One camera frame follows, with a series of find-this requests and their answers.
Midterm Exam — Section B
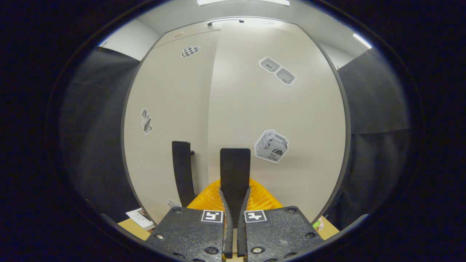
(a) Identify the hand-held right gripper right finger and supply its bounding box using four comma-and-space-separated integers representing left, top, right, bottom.
237, 178, 324, 262

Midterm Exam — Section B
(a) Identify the cabinet door checkered heart sticker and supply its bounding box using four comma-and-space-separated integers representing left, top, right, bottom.
124, 31, 221, 224

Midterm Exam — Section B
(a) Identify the small ceiling light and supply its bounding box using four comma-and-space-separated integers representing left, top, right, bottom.
352, 33, 372, 49

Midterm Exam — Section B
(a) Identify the white printed booklet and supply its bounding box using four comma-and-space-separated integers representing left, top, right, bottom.
126, 208, 156, 230

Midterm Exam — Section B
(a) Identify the beige cabinet drawer front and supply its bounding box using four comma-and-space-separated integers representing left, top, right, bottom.
157, 20, 221, 48

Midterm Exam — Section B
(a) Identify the cabinet door box sticker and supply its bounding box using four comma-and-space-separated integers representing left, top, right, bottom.
208, 18, 346, 222

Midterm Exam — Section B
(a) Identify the thin black drawer handle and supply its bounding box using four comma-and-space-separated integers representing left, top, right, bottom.
208, 19, 244, 26

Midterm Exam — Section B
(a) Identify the black door handle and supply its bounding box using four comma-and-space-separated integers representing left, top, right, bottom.
172, 141, 196, 208
220, 148, 251, 228

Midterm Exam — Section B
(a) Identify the long ceiling light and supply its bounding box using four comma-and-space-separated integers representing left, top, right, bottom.
197, 0, 290, 7

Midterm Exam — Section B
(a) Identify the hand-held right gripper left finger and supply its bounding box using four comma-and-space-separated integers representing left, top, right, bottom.
145, 178, 233, 262

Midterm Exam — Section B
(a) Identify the black backdrop cloth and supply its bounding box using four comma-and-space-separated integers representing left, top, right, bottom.
58, 47, 141, 222
320, 49, 412, 230

